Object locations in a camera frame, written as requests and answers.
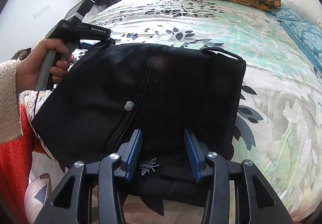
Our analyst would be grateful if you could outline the black pants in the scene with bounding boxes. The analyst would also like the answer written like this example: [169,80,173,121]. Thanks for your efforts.
[31,43,246,208]

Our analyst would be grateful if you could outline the person's left hand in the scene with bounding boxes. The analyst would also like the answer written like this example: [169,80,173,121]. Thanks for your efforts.
[16,38,74,93]

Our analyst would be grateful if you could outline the pile of clothes on cabinet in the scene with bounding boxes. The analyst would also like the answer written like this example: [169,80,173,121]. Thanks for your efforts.
[11,47,32,61]

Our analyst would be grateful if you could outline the orange fleece trousers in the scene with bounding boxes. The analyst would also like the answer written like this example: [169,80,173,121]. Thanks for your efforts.
[1,105,44,223]

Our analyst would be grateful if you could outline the floral leaf-print bedspread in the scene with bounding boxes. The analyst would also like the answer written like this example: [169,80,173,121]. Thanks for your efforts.
[19,0,322,224]

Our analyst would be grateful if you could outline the cream fleece left sleeve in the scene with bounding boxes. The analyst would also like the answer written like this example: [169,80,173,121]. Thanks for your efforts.
[0,60,22,145]

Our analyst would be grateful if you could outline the teal damask pillow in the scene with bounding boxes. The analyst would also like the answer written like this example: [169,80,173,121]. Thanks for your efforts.
[266,7,322,73]

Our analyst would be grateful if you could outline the cream padded headboard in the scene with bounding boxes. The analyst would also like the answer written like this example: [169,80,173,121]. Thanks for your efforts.
[281,0,322,29]

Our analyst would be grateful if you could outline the white wall switch plate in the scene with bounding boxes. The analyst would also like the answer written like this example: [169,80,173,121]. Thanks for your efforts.
[33,4,51,19]

